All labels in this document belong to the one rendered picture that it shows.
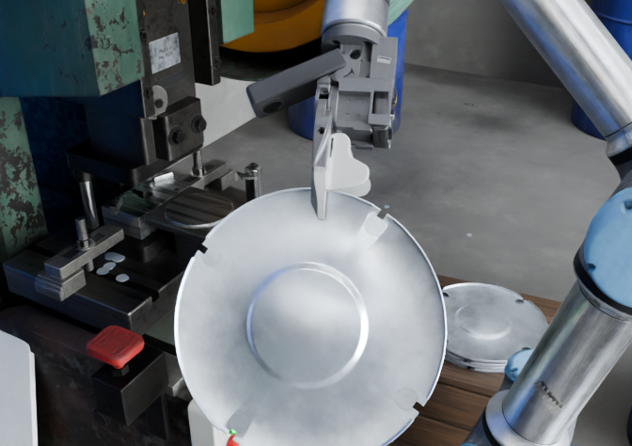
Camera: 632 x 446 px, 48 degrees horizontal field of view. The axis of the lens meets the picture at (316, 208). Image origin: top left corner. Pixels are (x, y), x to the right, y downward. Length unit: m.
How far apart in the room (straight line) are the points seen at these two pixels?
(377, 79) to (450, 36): 3.80
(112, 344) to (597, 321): 0.63
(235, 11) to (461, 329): 0.87
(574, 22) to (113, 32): 0.61
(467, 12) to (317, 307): 3.83
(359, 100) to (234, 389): 0.33
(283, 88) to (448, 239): 2.00
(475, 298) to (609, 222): 1.04
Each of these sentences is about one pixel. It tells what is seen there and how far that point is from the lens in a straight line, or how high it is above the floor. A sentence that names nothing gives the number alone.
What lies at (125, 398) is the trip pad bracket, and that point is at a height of 0.69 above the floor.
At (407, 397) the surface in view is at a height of 0.89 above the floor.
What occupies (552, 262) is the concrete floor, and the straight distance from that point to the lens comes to 2.68.
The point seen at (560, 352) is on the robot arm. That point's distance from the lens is 0.89.
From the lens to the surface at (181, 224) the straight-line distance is 1.25.
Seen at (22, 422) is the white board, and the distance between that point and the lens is 1.48.
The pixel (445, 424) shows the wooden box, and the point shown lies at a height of 0.22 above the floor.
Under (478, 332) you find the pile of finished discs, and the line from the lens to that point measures 1.66.
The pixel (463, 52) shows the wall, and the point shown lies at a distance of 4.55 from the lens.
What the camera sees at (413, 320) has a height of 0.95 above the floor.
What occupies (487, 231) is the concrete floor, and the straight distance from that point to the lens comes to 2.81.
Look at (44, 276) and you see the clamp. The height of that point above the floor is 0.73.
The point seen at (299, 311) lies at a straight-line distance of 0.75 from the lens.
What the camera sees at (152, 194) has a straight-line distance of 1.37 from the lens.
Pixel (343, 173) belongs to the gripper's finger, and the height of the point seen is 1.08.
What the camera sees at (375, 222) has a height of 1.03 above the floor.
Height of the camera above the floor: 1.41
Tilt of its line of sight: 29 degrees down
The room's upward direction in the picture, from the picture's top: straight up
